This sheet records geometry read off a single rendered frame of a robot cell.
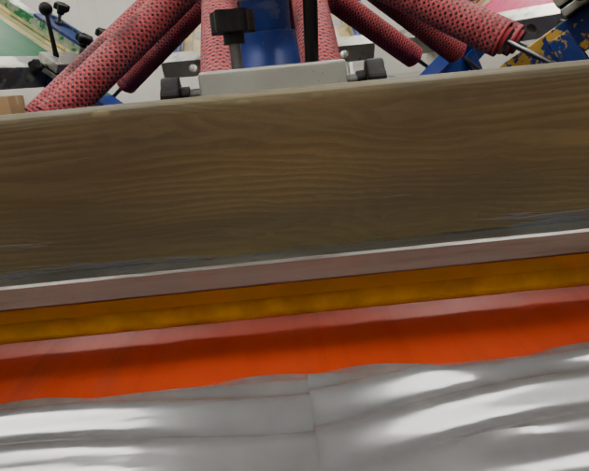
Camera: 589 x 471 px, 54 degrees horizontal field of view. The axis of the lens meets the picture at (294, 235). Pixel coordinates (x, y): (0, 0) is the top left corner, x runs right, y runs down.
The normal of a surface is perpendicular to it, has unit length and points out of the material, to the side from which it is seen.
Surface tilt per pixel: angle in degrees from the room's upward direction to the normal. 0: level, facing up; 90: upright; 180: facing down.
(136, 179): 90
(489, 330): 0
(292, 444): 23
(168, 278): 90
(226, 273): 90
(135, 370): 0
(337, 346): 0
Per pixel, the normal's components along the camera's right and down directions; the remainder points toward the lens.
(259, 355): -0.09, -0.96
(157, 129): 0.04, 0.25
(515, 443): -0.04, -0.51
